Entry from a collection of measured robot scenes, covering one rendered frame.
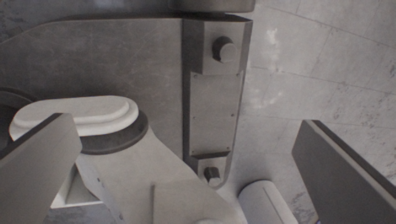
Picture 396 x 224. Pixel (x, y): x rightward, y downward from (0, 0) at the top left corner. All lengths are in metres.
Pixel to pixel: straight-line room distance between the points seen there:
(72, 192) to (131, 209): 0.25
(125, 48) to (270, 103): 0.57
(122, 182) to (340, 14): 0.81
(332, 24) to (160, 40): 0.61
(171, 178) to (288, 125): 0.71
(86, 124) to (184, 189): 0.18
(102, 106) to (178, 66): 0.19
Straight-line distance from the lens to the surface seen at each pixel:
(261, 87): 0.77
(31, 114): 0.41
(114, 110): 0.36
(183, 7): 0.45
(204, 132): 0.54
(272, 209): 1.01
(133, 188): 0.30
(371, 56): 1.05
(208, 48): 0.43
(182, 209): 0.23
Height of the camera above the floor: 0.61
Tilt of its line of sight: 57 degrees down
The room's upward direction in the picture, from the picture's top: 158 degrees clockwise
